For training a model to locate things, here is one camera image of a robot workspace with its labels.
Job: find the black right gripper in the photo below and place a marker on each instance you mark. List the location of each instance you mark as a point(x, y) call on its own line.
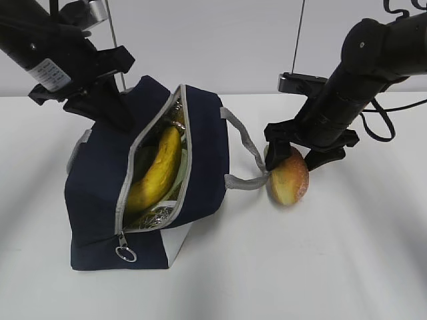
point(324, 140)

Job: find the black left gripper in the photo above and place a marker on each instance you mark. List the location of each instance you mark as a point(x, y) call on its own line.
point(67, 66)

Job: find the brown bread roll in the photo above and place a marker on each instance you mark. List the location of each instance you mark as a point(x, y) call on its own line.
point(289, 181)

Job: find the navy blue lunch bag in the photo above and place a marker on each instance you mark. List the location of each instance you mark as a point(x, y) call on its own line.
point(220, 156)

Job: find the yellow banana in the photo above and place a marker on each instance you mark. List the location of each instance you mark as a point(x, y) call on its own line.
point(170, 140)

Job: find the green lidded glass container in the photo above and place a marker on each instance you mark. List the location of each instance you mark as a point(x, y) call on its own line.
point(180, 166)

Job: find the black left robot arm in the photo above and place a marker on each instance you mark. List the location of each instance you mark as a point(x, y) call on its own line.
point(22, 19)

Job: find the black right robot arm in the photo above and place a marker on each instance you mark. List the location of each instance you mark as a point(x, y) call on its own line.
point(374, 57)

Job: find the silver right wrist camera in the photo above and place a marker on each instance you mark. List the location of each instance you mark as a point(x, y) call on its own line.
point(295, 83)

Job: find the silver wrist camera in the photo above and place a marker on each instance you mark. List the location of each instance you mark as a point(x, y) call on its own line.
point(83, 14)
point(295, 83)

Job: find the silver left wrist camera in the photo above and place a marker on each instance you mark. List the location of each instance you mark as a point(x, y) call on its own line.
point(83, 14)

